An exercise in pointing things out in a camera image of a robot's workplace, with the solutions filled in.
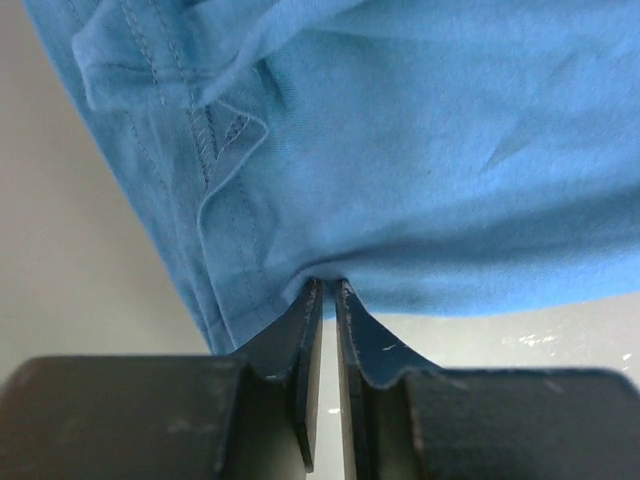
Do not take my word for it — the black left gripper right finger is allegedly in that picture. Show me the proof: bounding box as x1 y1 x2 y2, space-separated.
334 279 442 479

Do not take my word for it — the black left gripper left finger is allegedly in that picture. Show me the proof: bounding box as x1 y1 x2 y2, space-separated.
236 280 323 473

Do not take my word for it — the blue t-shirt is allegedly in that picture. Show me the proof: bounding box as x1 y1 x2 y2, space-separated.
25 1 639 354

